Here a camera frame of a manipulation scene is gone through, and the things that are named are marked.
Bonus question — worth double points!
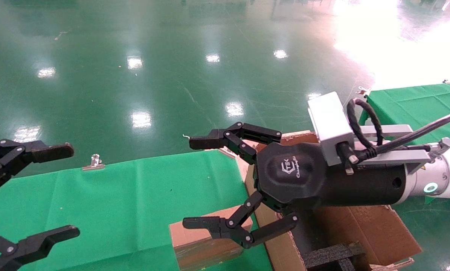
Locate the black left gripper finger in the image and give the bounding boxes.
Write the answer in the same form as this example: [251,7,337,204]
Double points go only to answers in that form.
[0,139,75,193]
[0,225,81,271]

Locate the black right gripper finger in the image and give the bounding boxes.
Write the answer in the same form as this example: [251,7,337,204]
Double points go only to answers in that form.
[182,191,299,250]
[189,122,282,165]

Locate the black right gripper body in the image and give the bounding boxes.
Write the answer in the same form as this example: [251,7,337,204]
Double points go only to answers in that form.
[255,142,407,213]

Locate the small brown cardboard box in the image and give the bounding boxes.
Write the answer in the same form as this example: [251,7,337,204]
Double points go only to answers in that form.
[169,205,254,271]

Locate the large open cardboard carton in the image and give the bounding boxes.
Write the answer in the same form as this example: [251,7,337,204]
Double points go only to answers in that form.
[235,130,423,271]

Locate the black foam insert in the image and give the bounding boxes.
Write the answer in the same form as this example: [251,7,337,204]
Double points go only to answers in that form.
[302,241,367,271]

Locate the large green tablecloth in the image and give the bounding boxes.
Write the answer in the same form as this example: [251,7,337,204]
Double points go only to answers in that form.
[0,150,273,271]

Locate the green tablecloth with creases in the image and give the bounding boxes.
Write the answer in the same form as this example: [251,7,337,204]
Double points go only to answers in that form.
[358,81,450,146]

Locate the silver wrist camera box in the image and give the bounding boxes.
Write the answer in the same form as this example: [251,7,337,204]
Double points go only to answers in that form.
[307,91,355,167]

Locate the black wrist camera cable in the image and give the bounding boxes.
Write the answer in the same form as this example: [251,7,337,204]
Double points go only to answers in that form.
[338,97,450,176]

